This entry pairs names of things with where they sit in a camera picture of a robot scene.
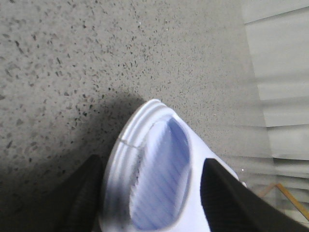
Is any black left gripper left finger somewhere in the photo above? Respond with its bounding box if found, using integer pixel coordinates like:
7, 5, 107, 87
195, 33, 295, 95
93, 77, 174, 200
14, 155, 103, 232

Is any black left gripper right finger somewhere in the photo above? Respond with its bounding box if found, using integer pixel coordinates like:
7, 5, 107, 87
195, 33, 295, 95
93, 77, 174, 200
200, 159, 308, 232

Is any light blue slipper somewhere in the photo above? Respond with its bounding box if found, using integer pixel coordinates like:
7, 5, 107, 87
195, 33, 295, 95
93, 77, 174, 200
99, 99, 254, 232

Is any yellow wooden frame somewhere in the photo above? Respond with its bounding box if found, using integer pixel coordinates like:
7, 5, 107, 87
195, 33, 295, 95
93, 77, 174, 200
257, 183, 309, 221

